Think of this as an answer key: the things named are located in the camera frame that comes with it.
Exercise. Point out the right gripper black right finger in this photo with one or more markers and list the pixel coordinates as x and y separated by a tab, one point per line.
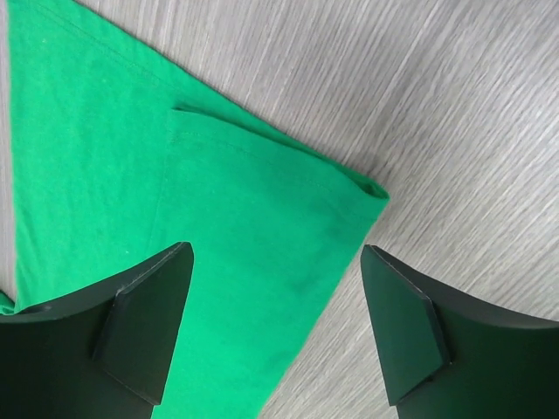
446	354

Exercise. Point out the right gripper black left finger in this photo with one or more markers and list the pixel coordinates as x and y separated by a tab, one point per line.
101	352

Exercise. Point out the green t shirt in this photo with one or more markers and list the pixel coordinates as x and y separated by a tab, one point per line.
117	153

